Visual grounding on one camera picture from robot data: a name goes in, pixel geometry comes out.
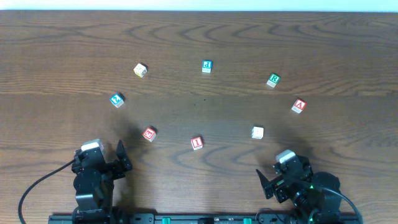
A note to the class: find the red I letter block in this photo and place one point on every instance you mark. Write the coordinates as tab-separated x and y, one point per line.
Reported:
197	143

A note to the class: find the red E letter block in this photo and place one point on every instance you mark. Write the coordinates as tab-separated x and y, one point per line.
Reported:
149	134

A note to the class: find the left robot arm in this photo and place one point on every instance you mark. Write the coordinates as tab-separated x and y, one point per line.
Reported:
94	183

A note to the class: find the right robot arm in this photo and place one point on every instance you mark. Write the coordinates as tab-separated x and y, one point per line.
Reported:
316	197

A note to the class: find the white plain wooden block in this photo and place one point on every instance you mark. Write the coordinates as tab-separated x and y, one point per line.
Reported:
257	132

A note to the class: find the blue P letter block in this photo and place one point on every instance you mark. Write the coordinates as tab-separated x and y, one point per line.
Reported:
206	66

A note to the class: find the green R letter block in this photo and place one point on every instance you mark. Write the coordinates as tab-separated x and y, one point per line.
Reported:
273	80

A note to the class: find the blue 2 number block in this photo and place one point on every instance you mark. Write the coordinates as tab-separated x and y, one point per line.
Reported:
117	100

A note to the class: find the black mounting rail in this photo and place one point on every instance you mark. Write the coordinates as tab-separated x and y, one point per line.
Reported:
149	218

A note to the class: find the yellow white letter block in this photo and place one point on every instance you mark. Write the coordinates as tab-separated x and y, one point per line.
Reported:
140	70

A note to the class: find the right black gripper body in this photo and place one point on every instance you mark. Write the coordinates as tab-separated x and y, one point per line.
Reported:
274	185

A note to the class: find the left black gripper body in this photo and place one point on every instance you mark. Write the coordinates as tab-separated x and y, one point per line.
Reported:
115	167

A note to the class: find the red A letter block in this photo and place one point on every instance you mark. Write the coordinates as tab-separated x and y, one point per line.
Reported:
299	106

